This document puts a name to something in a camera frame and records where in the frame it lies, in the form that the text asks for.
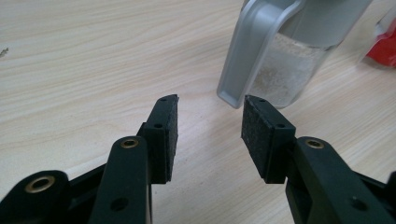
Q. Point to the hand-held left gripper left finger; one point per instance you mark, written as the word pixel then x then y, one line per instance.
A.
pixel 162 140

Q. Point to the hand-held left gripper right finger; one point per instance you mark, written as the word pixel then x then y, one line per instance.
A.
pixel 264 140

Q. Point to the clear plastic container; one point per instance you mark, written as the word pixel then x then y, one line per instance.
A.
pixel 289 68

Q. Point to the red and white sugar pouch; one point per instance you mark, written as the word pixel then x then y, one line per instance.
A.
pixel 386 49

